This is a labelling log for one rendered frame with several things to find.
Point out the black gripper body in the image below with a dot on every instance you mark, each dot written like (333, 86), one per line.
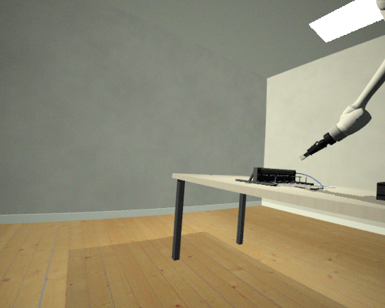
(327, 140)

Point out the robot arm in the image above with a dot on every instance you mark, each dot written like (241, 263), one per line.
(355, 116)

